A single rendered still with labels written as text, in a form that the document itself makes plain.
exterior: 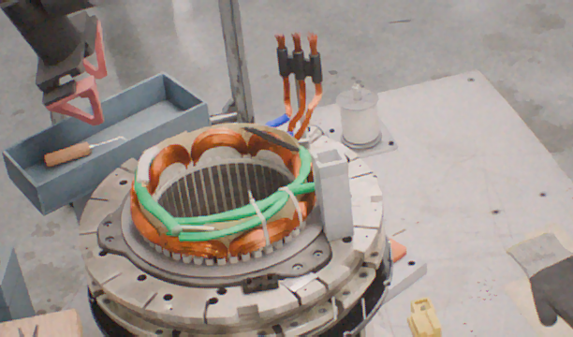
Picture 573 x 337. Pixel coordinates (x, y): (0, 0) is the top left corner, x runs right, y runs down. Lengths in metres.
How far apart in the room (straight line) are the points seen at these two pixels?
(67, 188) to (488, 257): 0.59
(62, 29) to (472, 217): 0.67
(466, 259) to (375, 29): 2.18
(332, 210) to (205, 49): 2.63
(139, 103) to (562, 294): 0.61
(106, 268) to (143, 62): 2.59
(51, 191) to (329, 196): 0.39
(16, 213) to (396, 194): 1.65
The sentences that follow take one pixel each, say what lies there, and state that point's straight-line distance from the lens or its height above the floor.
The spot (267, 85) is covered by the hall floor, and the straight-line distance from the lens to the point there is 3.56.
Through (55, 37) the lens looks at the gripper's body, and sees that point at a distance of 1.39.
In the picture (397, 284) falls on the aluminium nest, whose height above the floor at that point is 0.80.
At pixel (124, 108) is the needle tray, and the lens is 1.57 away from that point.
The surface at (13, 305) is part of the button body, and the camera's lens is 1.38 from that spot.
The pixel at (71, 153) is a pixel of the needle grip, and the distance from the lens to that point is 1.51.
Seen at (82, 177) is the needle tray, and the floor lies 1.05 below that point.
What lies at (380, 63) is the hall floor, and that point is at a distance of 3.61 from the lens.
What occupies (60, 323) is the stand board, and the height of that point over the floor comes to 1.07.
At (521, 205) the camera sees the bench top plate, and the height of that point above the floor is 0.78.
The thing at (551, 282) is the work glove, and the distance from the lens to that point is 1.60.
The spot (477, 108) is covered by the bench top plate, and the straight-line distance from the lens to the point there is 1.97.
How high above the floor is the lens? 1.86
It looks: 36 degrees down
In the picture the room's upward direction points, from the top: 7 degrees counter-clockwise
